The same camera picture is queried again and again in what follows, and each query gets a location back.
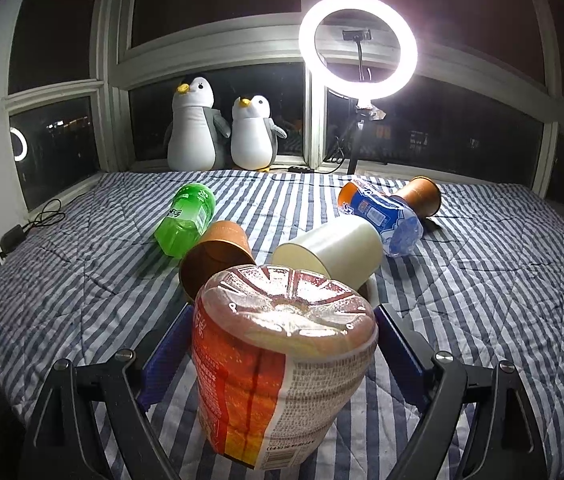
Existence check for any blue-label plastic bottle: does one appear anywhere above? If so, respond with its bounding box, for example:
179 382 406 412
338 178 424 258

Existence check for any large penguin plush toy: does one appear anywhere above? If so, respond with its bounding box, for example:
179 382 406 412
164 76 231 173

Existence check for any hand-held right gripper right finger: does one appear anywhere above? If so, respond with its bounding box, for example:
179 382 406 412
373 303 549 480

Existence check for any black power adapter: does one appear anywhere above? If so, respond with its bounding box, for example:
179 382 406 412
0 226 26 257

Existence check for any black cable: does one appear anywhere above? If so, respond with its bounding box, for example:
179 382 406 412
22 198 66 234

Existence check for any orange-label plastic bottle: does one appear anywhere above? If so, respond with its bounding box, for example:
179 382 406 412
191 263 379 472

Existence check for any ring light tripod stand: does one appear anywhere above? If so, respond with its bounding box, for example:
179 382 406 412
326 29 389 176

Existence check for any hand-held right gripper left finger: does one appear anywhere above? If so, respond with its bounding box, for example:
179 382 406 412
18 305 197 480

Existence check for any brown paper cup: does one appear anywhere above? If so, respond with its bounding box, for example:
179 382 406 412
179 220 257 304
394 176 443 219

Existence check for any brown paper cup near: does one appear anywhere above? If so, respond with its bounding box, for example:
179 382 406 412
179 220 257 304

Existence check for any green plastic bottle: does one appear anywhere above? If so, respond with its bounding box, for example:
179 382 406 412
155 183 217 260

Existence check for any brown paper cup far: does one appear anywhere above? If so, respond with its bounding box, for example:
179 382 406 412
394 176 443 219

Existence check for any white plastic cup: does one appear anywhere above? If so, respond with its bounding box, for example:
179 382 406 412
271 219 383 305

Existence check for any striped bed blanket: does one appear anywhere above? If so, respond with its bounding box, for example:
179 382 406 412
0 169 564 480

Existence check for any small penguin plush toy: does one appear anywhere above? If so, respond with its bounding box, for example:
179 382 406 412
230 95 287 173

